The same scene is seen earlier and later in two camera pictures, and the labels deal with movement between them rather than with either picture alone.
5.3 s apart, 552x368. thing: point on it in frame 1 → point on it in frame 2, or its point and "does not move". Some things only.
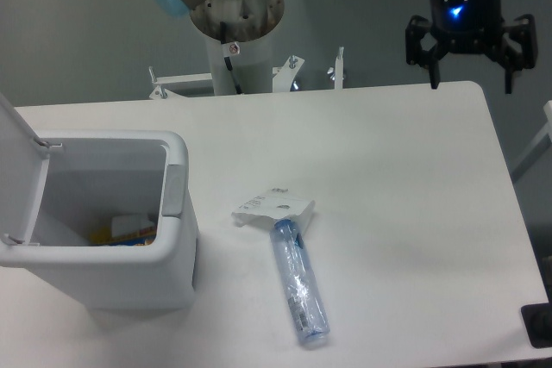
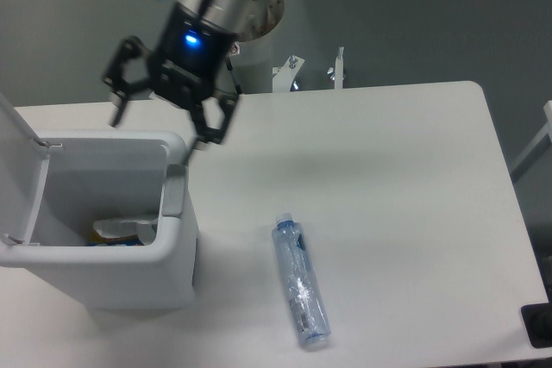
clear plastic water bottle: (303, 291) does not move
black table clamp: (537, 319) does not move
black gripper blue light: (470, 22) → (187, 65)
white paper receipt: (274, 204) → (145, 229)
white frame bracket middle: (284, 75) does not move
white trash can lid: (23, 163) does not move
